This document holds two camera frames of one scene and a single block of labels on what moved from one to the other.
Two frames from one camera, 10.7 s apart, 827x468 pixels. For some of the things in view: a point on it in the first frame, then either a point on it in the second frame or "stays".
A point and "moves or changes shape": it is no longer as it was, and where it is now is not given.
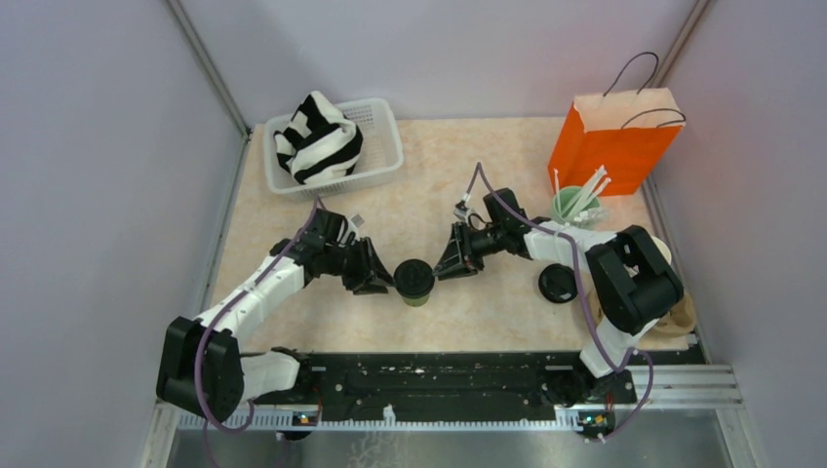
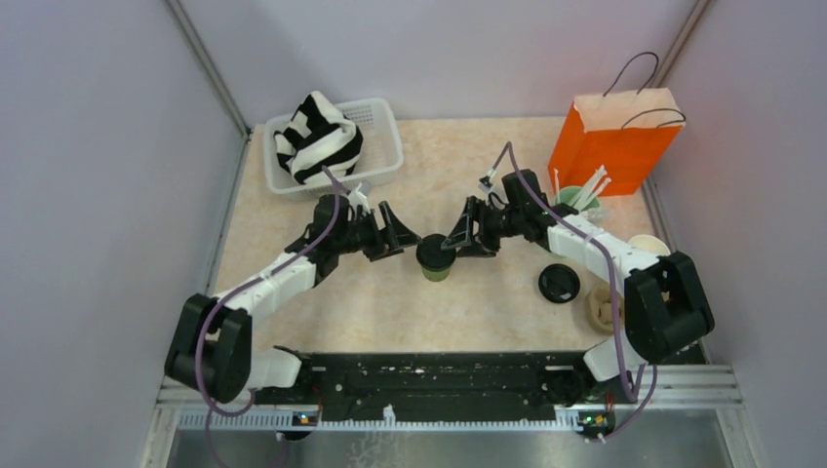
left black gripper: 369,260 → 395,234
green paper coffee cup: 416,302 moves or changes shape
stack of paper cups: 661,247 stays
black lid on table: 558,283 stays
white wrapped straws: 597,185 stays
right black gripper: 452,265 → 473,245
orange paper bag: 625,132 stays
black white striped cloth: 319,142 stays
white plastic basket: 380,152 stays
